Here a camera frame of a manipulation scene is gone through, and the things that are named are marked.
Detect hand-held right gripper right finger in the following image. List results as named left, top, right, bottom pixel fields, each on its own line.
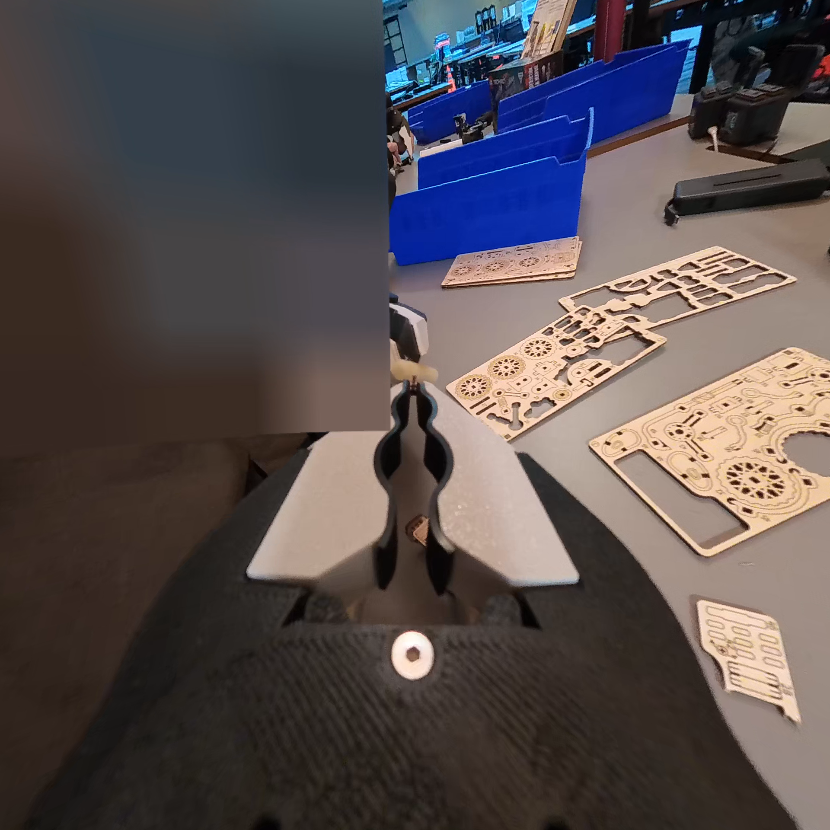
left=414, top=383, right=581, bottom=594

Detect black flat device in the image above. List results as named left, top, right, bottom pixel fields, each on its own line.
left=663, top=157, right=830, bottom=227

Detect red column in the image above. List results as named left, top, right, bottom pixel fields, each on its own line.
left=595, top=0, right=626, bottom=62

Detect wooden parts sheet mostly empty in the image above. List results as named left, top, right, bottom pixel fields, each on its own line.
left=559, top=246, right=797, bottom=328

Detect black battery charger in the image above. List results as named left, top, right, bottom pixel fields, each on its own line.
left=687, top=83, right=793, bottom=145

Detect wooden parts sheet round hole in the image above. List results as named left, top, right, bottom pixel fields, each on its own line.
left=589, top=347, right=830, bottom=559

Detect wooden display board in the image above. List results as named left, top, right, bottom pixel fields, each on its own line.
left=522, top=0, right=578, bottom=59

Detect blue plastic bin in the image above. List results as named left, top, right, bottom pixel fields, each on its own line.
left=496, top=39, right=691, bottom=145
left=389, top=150, right=589, bottom=267
left=407, top=81, right=494, bottom=145
left=417, top=107, right=595, bottom=190

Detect small slotted wooden piece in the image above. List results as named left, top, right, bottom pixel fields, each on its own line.
left=697, top=600, right=801, bottom=724

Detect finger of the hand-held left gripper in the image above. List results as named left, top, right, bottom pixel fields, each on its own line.
left=389, top=297, right=430, bottom=364

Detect wooden parts sheet with wheels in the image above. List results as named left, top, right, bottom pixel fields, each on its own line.
left=446, top=305, right=667, bottom=442

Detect grey desk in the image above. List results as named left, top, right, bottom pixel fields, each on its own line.
left=388, top=91, right=830, bottom=830

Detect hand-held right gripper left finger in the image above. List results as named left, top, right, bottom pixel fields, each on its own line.
left=246, top=381, right=412, bottom=592

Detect dark cardboard box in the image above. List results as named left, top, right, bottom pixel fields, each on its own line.
left=488, top=52, right=564, bottom=108

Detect stack of wooden sheets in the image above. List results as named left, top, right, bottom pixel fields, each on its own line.
left=441, top=236, right=583, bottom=288

